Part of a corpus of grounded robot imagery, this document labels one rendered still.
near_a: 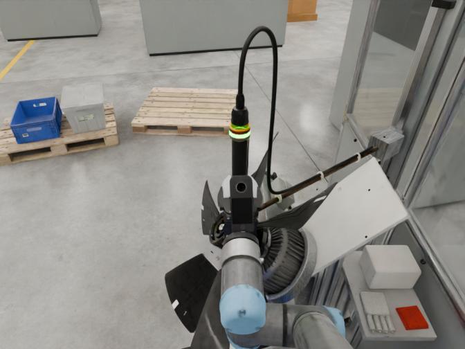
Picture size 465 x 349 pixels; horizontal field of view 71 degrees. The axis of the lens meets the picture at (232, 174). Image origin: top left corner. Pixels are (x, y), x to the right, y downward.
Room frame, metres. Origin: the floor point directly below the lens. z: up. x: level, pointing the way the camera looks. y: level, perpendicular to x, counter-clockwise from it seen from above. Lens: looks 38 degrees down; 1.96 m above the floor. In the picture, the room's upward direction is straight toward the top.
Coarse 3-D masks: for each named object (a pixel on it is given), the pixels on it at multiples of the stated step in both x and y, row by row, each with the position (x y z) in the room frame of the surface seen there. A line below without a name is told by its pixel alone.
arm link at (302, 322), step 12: (288, 312) 0.32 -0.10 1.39; (300, 312) 0.31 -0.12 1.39; (312, 312) 0.30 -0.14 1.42; (324, 312) 0.31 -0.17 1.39; (336, 312) 0.32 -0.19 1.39; (288, 324) 0.30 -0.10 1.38; (300, 324) 0.27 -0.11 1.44; (312, 324) 0.25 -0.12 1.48; (324, 324) 0.24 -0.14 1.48; (336, 324) 0.29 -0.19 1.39; (288, 336) 0.28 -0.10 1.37; (300, 336) 0.23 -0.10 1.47; (312, 336) 0.21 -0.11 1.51; (324, 336) 0.21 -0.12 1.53; (336, 336) 0.21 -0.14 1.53; (300, 348) 0.21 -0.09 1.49; (312, 348) 0.19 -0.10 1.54; (324, 348) 0.18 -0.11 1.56; (336, 348) 0.17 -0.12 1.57; (348, 348) 0.18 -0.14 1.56
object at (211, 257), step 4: (208, 248) 0.68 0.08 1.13; (212, 248) 0.67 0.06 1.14; (216, 248) 0.67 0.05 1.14; (208, 252) 0.67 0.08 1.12; (216, 252) 0.66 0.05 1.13; (220, 252) 0.66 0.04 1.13; (208, 256) 0.66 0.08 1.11; (212, 256) 0.66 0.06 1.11; (216, 256) 0.65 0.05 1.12; (220, 256) 0.65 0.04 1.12; (212, 260) 0.65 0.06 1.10; (216, 260) 0.65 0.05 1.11; (220, 260) 0.64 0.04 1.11; (212, 264) 0.64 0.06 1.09; (216, 264) 0.64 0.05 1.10; (220, 264) 0.64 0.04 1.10; (216, 268) 0.63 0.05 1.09; (220, 268) 0.63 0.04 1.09
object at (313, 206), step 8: (328, 192) 0.60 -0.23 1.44; (312, 200) 0.59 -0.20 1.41; (320, 200) 0.56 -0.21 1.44; (296, 208) 0.59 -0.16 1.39; (304, 208) 0.56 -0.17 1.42; (312, 208) 0.54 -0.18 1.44; (280, 216) 0.59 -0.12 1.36; (288, 216) 0.56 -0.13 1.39; (296, 216) 0.54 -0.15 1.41; (304, 216) 0.52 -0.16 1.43; (264, 224) 0.58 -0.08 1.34; (272, 224) 0.56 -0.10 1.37; (280, 224) 0.53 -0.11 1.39; (288, 224) 0.52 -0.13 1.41; (296, 224) 0.50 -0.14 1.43
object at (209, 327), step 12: (216, 276) 0.54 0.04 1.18; (216, 288) 0.50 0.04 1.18; (216, 300) 0.47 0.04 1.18; (204, 312) 0.44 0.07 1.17; (216, 312) 0.43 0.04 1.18; (204, 324) 0.41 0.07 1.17; (216, 324) 0.40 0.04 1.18; (204, 336) 0.38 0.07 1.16; (216, 336) 0.38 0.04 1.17; (192, 348) 0.36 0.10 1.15; (204, 348) 0.35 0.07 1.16; (216, 348) 0.35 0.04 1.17; (228, 348) 0.34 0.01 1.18
